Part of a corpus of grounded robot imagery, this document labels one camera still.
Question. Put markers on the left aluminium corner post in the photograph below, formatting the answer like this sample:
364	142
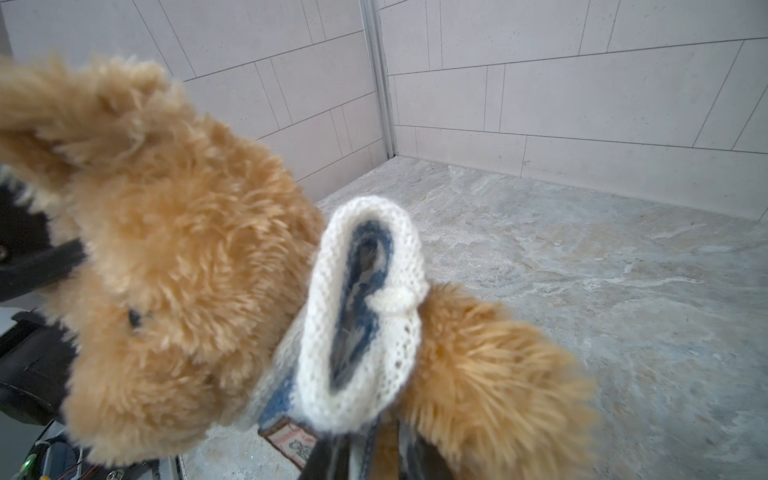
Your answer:
371	25

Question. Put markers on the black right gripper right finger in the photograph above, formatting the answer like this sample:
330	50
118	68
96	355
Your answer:
418	459

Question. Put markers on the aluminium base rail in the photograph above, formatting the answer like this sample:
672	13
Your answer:
168	468

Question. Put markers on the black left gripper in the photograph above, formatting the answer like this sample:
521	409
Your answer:
28	259

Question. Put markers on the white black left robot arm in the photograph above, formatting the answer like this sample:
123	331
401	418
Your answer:
35	357

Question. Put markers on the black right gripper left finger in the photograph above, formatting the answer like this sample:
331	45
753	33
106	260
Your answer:
329	460

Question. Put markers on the left green circuit board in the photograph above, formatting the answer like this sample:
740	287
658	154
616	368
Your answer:
48	460

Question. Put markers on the brown plush teddy bear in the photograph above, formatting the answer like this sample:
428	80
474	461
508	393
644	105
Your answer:
199	249

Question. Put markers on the blue white striped knit sweater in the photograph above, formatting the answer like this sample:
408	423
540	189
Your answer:
353	346

